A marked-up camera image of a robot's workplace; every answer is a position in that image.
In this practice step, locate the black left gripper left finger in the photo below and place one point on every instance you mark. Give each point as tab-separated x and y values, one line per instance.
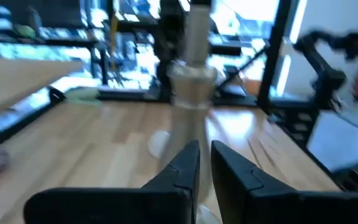
120	205

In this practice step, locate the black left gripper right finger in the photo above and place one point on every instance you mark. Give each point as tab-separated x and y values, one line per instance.
275	205

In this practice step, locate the white lightbulb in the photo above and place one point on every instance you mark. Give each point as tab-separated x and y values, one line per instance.
158	143

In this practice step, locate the brushed metal lamp base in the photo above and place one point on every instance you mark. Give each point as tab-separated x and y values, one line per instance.
191	102

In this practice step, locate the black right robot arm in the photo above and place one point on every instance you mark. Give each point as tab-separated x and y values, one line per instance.
169	37

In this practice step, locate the light green stapler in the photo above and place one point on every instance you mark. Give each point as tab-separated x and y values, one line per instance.
82	95

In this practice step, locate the tan wooden desk top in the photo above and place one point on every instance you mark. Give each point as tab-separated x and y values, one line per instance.
20	81

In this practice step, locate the green crumpled bag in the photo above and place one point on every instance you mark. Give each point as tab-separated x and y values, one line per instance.
25	31

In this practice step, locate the black metal table frame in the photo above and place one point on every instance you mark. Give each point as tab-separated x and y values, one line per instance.
273	46

